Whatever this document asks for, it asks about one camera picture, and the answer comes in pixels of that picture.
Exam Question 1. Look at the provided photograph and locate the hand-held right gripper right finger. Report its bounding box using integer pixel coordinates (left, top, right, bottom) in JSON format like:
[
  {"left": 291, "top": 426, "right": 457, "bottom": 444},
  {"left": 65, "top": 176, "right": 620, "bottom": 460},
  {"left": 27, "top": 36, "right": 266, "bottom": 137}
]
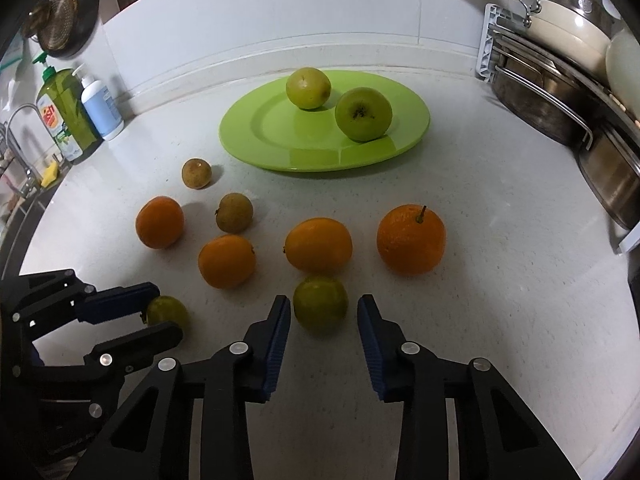
[{"left": 357, "top": 295, "right": 583, "bottom": 480}]

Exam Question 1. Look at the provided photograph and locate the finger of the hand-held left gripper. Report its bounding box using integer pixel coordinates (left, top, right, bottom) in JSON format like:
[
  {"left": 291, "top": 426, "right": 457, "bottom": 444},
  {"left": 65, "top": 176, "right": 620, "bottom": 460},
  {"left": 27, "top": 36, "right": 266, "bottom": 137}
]
[
  {"left": 10, "top": 268, "right": 162, "bottom": 333},
  {"left": 30, "top": 322, "right": 183, "bottom": 428}
]

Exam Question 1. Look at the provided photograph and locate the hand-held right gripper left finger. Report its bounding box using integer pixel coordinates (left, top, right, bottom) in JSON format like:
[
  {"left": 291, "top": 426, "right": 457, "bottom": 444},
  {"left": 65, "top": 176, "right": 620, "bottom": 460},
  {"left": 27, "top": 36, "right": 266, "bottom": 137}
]
[{"left": 67, "top": 295, "right": 292, "bottom": 480}]

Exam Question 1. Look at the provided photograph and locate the green citrus fruit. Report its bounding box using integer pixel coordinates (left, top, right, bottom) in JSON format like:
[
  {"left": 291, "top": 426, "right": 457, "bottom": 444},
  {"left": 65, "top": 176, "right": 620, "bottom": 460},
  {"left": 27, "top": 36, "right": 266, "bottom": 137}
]
[
  {"left": 144, "top": 295, "right": 191, "bottom": 343},
  {"left": 292, "top": 275, "right": 349, "bottom": 336}
]

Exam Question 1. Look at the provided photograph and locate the orange with stem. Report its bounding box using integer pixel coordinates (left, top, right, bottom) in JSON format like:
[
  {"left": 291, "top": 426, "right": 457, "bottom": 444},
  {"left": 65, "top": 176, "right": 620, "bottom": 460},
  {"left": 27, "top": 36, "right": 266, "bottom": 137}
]
[{"left": 376, "top": 204, "right": 446, "bottom": 276}]

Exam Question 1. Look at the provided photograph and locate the small brown fruit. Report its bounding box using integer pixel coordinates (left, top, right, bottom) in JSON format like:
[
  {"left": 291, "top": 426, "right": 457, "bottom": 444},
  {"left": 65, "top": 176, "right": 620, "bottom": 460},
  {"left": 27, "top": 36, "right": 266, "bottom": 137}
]
[
  {"left": 181, "top": 158, "right": 212, "bottom": 190},
  {"left": 215, "top": 193, "right": 254, "bottom": 234}
]

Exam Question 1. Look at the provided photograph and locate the steel faucet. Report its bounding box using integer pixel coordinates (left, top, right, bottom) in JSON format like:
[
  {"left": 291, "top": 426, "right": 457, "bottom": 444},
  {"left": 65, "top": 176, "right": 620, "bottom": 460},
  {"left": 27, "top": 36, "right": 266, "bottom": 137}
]
[{"left": 0, "top": 103, "right": 45, "bottom": 196}]

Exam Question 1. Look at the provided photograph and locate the white pump bottle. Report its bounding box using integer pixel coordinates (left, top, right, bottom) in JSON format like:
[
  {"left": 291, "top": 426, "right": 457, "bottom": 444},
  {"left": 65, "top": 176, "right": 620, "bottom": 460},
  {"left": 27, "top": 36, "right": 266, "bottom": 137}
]
[{"left": 71, "top": 64, "right": 125, "bottom": 142}]

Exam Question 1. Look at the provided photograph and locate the green dish soap bottle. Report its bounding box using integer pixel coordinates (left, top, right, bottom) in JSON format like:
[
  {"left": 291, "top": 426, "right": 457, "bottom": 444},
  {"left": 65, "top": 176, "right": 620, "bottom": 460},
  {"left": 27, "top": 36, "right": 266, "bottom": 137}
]
[{"left": 34, "top": 52, "right": 103, "bottom": 165}]

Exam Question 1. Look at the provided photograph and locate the green plate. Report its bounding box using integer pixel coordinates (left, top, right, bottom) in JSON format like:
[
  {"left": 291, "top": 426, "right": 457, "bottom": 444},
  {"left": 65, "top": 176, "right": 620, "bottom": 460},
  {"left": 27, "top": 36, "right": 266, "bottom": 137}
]
[{"left": 219, "top": 70, "right": 431, "bottom": 173}]

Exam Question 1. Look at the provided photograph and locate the green apple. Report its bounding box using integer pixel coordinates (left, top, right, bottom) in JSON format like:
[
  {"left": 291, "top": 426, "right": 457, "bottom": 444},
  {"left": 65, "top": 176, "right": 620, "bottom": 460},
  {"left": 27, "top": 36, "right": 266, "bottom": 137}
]
[
  {"left": 334, "top": 87, "right": 393, "bottom": 142},
  {"left": 286, "top": 67, "right": 332, "bottom": 111}
]

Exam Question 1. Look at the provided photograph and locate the metal mesh strainer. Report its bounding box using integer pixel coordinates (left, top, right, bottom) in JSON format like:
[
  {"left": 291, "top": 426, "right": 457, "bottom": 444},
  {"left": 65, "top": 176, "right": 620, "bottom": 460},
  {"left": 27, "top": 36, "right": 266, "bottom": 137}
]
[{"left": 36, "top": 0, "right": 81, "bottom": 52}]

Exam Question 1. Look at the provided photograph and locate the black hanging pan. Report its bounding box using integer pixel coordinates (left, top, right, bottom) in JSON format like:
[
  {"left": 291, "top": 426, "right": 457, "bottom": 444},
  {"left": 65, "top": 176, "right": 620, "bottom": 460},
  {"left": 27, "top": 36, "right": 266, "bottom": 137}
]
[{"left": 25, "top": 0, "right": 99, "bottom": 58}]

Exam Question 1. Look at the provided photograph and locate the steel basin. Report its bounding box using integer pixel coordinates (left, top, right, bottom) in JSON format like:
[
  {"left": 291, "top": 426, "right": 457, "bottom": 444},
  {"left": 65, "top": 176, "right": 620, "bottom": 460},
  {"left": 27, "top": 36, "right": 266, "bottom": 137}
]
[
  {"left": 491, "top": 52, "right": 596, "bottom": 147},
  {"left": 576, "top": 124, "right": 640, "bottom": 232}
]

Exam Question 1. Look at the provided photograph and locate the white bowl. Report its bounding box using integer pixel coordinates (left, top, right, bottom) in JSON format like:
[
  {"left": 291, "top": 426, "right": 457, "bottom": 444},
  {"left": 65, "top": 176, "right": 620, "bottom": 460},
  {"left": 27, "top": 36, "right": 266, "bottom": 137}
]
[{"left": 605, "top": 26, "right": 640, "bottom": 112}]

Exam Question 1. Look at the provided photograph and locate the metal rack wire frame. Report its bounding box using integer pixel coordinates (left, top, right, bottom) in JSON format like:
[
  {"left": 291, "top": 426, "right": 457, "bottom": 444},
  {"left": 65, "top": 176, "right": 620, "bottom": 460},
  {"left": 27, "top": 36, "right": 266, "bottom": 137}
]
[{"left": 487, "top": 24, "right": 597, "bottom": 152}]

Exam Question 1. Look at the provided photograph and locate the white dish rack bracket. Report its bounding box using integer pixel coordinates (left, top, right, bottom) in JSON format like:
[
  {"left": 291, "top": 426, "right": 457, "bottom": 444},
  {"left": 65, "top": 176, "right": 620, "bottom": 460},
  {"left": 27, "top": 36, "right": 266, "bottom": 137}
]
[{"left": 477, "top": 4, "right": 527, "bottom": 82}]

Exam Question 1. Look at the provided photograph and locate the cream pan with handle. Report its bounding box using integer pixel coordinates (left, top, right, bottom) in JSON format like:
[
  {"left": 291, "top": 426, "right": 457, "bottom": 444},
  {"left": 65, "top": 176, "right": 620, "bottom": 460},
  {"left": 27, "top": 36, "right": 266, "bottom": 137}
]
[{"left": 440, "top": 0, "right": 614, "bottom": 77}]

